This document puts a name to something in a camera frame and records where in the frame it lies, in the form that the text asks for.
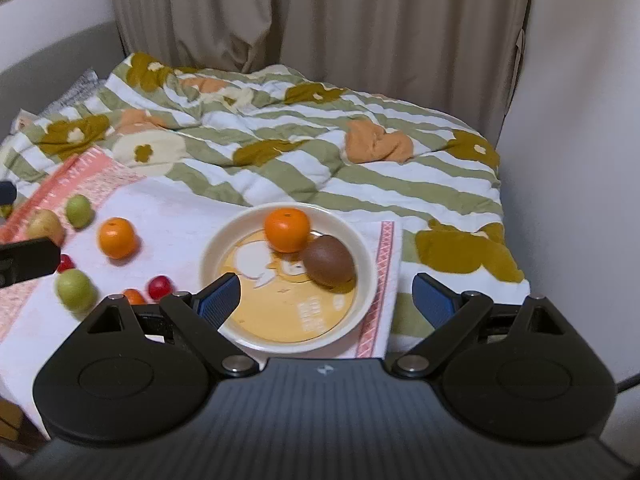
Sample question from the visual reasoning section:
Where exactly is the striped floral blanket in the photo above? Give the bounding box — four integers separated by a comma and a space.
0, 51, 531, 351

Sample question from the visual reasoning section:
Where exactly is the large orange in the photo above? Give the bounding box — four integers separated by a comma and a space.
97, 217, 137, 260
263, 207, 311, 254

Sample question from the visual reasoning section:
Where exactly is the brown kiwi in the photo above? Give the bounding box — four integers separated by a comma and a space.
302, 234, 357, 288

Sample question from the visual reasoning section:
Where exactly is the beige curtain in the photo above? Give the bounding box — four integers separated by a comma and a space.
107, 0, 538, 148

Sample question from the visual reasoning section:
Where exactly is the grey upholstered headboard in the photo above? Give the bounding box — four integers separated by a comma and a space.
0, 22, 126, 136

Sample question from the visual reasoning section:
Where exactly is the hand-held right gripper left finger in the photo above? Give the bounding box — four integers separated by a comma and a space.
86, 272, 261, 378

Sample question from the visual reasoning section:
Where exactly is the green round fruit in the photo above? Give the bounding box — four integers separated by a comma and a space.
55, 268, 97, 311
66, 195, 94, 228

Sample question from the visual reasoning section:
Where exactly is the cream bowl with yellow print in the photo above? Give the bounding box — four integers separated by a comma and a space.
200, 203, 376, 353

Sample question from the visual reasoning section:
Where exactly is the grey patterned cloth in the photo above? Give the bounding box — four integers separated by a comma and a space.
45, 67, 108, 111

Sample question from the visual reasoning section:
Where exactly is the yellow-brown pear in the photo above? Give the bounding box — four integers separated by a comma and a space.
26, 209, 66, 247

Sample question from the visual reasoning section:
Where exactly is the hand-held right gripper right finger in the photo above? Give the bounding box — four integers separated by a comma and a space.
390, 272, 558, 378

